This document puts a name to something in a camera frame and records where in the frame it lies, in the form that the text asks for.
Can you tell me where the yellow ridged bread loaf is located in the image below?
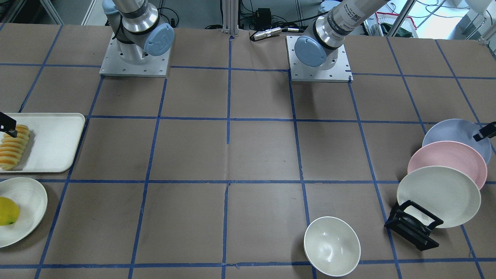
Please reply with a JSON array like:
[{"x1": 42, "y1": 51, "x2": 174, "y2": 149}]
[{"x1": 0, "y1": 125, "x2": 31, "y2": 170}]

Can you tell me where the blue plate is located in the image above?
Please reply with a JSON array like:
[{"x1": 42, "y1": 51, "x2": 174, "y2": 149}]
[{"x1": 422, "y1": 119, "x2": 493, "y2": 164}]

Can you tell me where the pink plate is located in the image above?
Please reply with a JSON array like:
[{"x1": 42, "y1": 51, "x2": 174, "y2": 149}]
[{"x1": 407, "y1": 141, "x2": 488, "y2": 189}]

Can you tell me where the cream white plate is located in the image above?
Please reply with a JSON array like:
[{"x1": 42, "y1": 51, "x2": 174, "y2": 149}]
[{"x1": 396, "y1": 166, "x2": 481, "y2": 229}]

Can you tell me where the white round plate with lemon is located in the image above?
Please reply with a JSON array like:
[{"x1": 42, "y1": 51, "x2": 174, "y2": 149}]
[{"x1": 0, "y1": 177, "x2": 48, "y2": 248}]

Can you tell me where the black plate rack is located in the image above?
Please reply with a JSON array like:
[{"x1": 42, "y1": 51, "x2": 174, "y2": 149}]
[{"x1": 384, "y1": 200, "x2": 444, "y2": 251}]

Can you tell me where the white rectangular tray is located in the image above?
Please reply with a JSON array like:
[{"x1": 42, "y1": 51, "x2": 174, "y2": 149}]
[{"x1": 0, "y1": 113, "x2": 86, "y2": 174}]

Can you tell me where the yellow lemon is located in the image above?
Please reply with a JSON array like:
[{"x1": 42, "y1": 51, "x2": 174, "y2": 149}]
[{"x1": 0, "y1": 196, "x2": 20, "y2": 226}]

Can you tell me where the white bowl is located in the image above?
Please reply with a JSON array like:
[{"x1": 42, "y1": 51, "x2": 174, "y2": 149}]
[{"x1": 303, "y1": 217, "x2": 362, "y2": 277}]

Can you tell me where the silver cylindrical connector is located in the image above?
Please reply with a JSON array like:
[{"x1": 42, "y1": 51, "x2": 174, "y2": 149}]
[{"x1": 249, "y1": 27, "x2": 282, "y2": 42}]

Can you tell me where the black power adapter box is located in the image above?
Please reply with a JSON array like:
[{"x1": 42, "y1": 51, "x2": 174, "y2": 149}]
[{"x1": 254, "y1": 8, "x2": 272, "y2": 29}]

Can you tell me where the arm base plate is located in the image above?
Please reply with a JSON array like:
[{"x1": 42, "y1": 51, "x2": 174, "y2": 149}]
[
  {"x1": 286, "y1": 36, "x2": 353, "y2": 83},
  {"x1": 100, "y1": 34, "x2": 175, "y2": 78}
]

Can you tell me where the aluminium frame post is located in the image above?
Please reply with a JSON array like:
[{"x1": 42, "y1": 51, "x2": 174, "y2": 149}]
[{"x1": 220, "y1": 0, "x2": 240, "y2": 37}]

